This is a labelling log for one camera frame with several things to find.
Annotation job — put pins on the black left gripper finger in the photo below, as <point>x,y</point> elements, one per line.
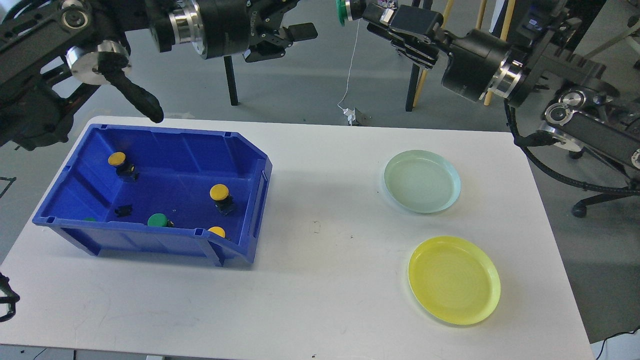
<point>299,32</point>
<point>265,51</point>

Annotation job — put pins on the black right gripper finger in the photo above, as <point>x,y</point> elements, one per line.
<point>408,20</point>
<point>419,42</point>

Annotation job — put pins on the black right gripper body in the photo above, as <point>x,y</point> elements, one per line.
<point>473,60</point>

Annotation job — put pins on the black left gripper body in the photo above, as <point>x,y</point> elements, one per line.
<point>230,26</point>

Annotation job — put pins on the yellow push button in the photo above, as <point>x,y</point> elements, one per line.
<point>124,168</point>
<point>222,198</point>

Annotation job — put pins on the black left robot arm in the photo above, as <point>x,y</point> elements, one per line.
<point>55,54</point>

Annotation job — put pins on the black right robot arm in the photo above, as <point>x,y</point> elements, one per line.
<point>585,109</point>

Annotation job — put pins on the light green plate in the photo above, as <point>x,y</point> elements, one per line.
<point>421,181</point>

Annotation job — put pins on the yellow push button front rim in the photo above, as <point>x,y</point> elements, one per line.
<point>219,231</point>

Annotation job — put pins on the yellow plate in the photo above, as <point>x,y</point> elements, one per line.
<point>454,280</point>

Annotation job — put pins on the black stand legs centre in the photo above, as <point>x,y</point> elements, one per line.
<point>413,84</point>

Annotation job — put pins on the black tripod legs left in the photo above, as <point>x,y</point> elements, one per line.
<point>231,80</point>

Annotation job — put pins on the wooden easel legs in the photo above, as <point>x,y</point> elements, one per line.
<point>423,73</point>

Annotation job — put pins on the white power adapter on floor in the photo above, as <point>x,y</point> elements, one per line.
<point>355,117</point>

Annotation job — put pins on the black office chair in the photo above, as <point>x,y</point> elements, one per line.
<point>579,209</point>

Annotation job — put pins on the blue plastic storage bin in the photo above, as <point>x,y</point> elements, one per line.
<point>176,169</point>

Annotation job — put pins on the small black part in bin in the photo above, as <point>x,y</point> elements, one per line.
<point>123,210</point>

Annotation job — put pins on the black cable loop left edge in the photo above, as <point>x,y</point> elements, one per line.
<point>8,299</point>

